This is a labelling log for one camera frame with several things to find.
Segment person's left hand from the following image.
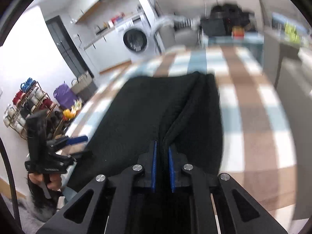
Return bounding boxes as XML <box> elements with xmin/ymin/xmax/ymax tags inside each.
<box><xmin>28</xmin><ymin>173</ymin><xmax>63</xmax><ymax>192</ymax></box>

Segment grey clothes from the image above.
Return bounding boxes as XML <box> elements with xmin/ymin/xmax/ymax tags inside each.
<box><xmin>152</xmin><ymin>15</ymin><xmax>195</xmax><ymax>32</ymax></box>

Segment black cooker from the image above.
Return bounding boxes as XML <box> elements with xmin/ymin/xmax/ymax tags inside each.
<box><xmin>201</xmin><ymin>17</ymin><xmax>227</xmax><ymax>37</ymax></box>

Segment black jacket pile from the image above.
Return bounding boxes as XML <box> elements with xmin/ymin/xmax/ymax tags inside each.
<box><xmin>210</xmin><ymin>3</ymin><xmax>256</xmax><ymax>33</ymax></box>

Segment grey low cabinet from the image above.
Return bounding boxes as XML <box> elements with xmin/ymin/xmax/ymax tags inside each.
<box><xmin>275</xmin><ymin>49</ymin><xmax>312</xmax><ymax>220</ymax></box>
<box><xmin>262</xmin><ymin>27</ymin><xmax>312</xmax><ymax>88</ymax></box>

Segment white kitchen base cabinet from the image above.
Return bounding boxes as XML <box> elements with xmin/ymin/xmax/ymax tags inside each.
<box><xmin>84</xmin><ymin>28</ymin><xmax>132</xmax><ymax>73</ymax></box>

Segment checkered tablecloth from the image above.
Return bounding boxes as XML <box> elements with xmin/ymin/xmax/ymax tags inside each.
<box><xmin>65</xmin><ymin>44</ymin><xmax>296</xmax><ymax>212</ymax></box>

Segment white trash bin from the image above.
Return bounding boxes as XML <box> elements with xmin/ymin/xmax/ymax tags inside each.
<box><xmin>62</xmin><ymin>100</ymin><xmax>82</xmax><ymax>121</ymax></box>

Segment white wall cabinets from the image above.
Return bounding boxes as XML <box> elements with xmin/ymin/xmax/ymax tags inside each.
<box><xmin>68</xmin><ymin>0</ymin><xmax>137</xmax><ymax>24</ymax></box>

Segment black cable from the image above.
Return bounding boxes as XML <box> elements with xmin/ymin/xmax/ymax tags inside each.
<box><xmin>0</xmin><ymin>136</ymin><xmax>23</xmax><ymax>234</ymax></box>

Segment purple bag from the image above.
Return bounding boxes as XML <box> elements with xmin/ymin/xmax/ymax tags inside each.
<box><xmin>53</xmin><ymin>83</ymin><xmax>78</xmax><ymax>109</ymax></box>

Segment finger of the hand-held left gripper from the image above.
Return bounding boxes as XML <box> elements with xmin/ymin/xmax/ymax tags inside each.
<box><xmin>52</xmin><ymin>135</ymin><xmax>89</xmax><ymax>150</ymax></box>
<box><xmin>61</xmin><ymin>150</ymin><xmax>93</xmax><ymax>163</ymax></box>

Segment metal shoe rack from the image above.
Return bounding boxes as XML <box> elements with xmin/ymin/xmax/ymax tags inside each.
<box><xmin>3</xmin><ymin>77</ymin><xmax>58</xmax><ymax>139</ymax></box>

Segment black door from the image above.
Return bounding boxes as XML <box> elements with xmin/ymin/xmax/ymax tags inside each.
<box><xmin>45</xmin><ymin>15</ymin><xmax>94</xmax><ymax>78</ymax></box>

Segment woven basket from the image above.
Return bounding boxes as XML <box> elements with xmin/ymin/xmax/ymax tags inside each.
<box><xmin>71</xmin><ymin>71</ymin><xmax>98</xmax><ymax>100</ymax></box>

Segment red bowl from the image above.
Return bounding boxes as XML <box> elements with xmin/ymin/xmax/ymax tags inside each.
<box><xmin>231</xmin><ymin>27</ymin><xmax>245</xmax><ymax>38</ymax></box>

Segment grey sofa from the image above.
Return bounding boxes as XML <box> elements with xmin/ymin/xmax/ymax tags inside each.
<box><xmin>160</xmin><ymin>24</ymin><xmax>203</xmax><ymax>50</ymax></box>

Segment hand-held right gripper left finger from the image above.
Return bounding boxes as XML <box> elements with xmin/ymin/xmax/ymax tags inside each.
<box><xmin>36</xmin><ymin>140</ymin><xmax>159</xmax><ymax>234</ymax></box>

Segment black knit sweater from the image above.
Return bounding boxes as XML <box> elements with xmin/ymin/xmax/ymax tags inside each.
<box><xmin>66</xmin><ymin>71</ymin><xmax>224</xmax><ymax>193</ymax></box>

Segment white washing machine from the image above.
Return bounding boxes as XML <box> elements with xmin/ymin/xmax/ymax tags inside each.
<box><xmin>114</xmin><ymin>19</ymin><xmax>162</xmax><ymax>64</ymax></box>

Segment green toy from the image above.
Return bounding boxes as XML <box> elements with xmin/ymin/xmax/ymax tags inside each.
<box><xmin>284</xmin><ymin>22</ymin><xmax>302</xmax><ymax>42</ymax></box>

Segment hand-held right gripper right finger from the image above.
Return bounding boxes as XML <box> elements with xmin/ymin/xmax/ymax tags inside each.
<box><xmin>168</xmin><ymin>146</ymin><xmax>289</xmax><ymax>234</ymax></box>

